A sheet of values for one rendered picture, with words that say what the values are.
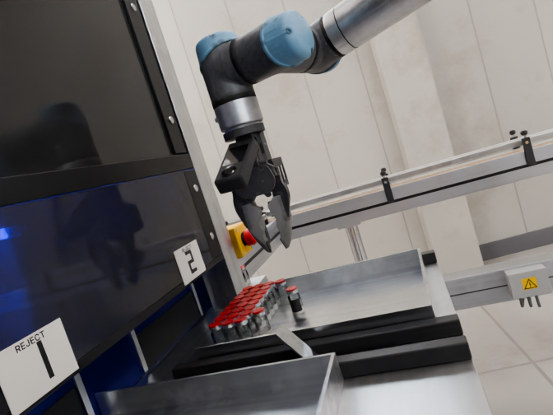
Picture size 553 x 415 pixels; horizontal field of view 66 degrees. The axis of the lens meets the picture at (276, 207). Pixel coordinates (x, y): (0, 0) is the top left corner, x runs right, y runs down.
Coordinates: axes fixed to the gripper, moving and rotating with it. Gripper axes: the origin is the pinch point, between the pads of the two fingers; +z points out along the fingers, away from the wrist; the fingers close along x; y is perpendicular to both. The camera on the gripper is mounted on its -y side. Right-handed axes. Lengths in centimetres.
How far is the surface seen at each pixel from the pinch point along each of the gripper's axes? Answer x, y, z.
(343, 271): -7.5, 11.3, 10.6
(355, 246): 2, 92, 26
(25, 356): 15.0, -36.6, -2.4
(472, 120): -76, 266, 0
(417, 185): -26, 88, 9
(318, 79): 18, 253, -62
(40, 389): 15.0, -36.4, 1.3
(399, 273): -17.5, 9.8, 12.8
